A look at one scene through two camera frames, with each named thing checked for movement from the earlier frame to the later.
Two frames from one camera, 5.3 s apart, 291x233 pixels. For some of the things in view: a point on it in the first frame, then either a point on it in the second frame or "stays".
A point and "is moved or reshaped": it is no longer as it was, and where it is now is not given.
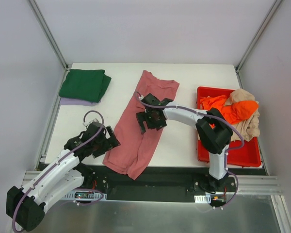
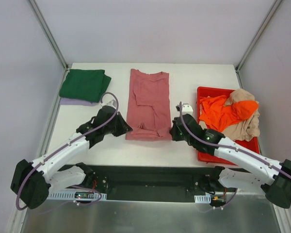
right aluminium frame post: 262,27 stays
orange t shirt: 232,114 stays
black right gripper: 148,119 → 178,131
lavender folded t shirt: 67,101 stays
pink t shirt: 136,148 is moved or reshaped
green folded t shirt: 87,85 stays
